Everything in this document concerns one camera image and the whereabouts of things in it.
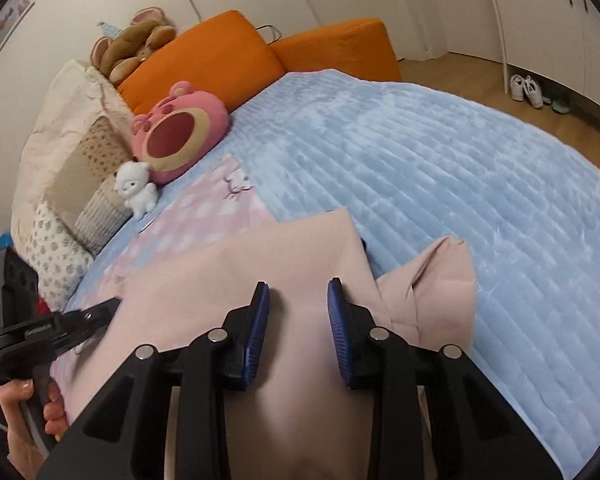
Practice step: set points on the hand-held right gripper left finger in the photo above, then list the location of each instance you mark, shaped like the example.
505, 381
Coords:
257, 332

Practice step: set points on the orange bed frame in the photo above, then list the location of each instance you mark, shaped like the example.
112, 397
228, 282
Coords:
215, 50

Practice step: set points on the blue party hat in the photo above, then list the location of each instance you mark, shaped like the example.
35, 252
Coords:
111, 31

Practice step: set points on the pink bear plush cushion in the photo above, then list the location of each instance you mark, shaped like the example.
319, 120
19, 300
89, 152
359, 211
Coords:
180, 130

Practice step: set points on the pink checked cartoon blanket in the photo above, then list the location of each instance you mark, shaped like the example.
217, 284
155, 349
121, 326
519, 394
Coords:
200, 210

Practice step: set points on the floral white pillow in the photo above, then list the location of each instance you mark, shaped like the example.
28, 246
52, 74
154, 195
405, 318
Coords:
55, 255

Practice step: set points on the white curved pole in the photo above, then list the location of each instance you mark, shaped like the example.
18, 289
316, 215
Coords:
497, 25

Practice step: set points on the red garment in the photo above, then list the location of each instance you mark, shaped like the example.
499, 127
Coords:
42, 307

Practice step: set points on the white framed wall picture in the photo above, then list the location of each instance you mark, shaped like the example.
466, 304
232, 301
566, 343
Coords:
12, 17

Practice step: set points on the person's left hand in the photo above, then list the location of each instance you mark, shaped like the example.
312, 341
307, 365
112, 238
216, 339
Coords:
15, 410

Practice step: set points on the brown bear plush toy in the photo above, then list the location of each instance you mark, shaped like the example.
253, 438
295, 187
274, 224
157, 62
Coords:
130, 45

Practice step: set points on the green slipper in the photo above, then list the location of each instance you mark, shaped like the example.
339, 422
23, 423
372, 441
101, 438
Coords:
560, 106

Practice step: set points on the cream quilted blanket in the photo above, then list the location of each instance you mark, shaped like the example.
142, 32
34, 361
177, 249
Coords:
65, 105

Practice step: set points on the pink hooded jacket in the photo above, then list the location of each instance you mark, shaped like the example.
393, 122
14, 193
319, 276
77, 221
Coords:
230, 270

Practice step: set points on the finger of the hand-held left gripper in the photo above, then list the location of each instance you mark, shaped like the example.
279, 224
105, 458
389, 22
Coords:
85, 322

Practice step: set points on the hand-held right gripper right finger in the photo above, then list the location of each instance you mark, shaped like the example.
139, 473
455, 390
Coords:
340, 332

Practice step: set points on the beige patchwork pillow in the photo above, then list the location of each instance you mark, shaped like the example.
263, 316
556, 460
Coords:
90, 175

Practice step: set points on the white wardrobe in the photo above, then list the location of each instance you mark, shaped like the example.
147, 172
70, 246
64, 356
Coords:
530, 10

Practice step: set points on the white lamb plush toy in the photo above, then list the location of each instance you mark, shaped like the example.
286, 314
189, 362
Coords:
137, 187

